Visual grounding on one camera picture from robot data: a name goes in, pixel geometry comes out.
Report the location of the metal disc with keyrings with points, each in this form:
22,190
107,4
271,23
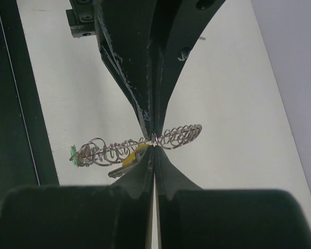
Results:
97,151

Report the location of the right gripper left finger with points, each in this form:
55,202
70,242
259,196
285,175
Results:
113,216

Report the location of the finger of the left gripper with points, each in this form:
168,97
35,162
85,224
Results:
176,27
126,26

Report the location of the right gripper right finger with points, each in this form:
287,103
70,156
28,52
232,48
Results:
192,217

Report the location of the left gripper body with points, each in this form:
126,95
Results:
81,18

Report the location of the green tag key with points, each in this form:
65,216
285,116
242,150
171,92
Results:
73,155

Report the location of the yellow tag key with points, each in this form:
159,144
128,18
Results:
130,162

